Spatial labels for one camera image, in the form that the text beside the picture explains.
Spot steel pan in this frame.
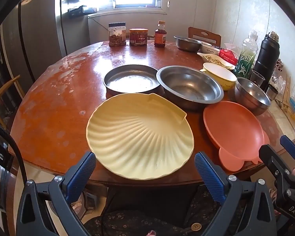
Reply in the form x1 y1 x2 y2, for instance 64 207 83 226
103 64 163 99

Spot clear jar black lid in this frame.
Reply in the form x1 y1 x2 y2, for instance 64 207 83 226
108 22 126 47

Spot yellow shell-shaped plate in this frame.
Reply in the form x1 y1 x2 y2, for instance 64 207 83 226
86 93 195 180

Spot red label jar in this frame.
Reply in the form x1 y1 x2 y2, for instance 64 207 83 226
129 28 148 47

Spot white dish with food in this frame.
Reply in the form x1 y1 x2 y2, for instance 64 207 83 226
197 52 236 70

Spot black thermos flask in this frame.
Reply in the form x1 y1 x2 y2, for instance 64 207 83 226
253 31 279 84

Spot wooden chopsticks pack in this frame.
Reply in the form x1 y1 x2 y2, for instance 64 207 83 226
281 75 292 111

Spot clear plastic cup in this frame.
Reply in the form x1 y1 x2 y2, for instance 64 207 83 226
249 70 265 87

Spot grey refrigerator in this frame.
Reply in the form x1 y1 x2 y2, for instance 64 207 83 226
0 0 91 109

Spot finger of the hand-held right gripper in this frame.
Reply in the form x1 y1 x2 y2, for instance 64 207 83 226
280 135 295 177
259 144 294 180

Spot wooden chair carved backrest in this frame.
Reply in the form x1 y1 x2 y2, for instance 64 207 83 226
188 27 222 47

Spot curved wooden armchair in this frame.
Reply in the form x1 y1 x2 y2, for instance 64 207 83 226
0 75 26 133

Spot wide steel bowl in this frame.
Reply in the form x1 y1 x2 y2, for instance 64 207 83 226
156 65 225 111

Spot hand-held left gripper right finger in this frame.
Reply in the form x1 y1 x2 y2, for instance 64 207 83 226
194 152 278 236

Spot red dotted bag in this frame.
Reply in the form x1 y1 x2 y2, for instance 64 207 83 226
273 59 289 91

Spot deep steel bowl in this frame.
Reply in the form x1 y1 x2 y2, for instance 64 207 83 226
234 77 271 116

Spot white ceramic bowl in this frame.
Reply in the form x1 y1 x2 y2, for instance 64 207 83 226
200 41 220 54

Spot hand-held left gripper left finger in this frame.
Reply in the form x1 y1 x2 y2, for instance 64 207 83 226
16 151 97 236

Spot red tissue pack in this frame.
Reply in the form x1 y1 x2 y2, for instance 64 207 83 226
218 43 242 64

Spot brown sauce bottle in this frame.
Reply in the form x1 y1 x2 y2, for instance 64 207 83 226
154 21 167 48

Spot yellow enamel bowl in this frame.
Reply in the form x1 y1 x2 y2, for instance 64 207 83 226
200 62 237 91

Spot small steel basin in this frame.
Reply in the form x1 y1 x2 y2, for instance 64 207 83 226
173 35 202 53

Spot dark floral clothing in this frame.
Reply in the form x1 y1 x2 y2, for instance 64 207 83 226
85 184 281 236

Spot green label plastic bottle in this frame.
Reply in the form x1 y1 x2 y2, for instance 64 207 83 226
233 29 258 79

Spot black cable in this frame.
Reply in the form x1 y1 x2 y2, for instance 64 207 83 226
0 118 27 185

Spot orange plastic plate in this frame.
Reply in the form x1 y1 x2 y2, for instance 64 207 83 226
203 101 271 172

